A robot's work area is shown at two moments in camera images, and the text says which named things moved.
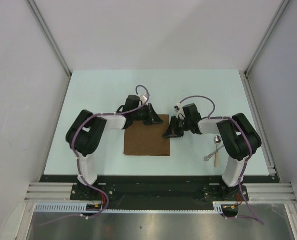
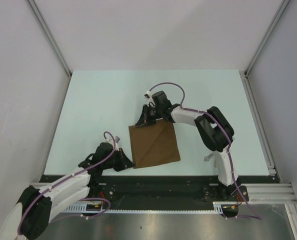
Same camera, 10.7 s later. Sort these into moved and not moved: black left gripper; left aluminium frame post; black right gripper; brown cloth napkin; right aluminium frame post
Moved: brown cloth napkin; black left gripper; black right gripper
Not moved: left aluminium frame post; right aluminium frame post
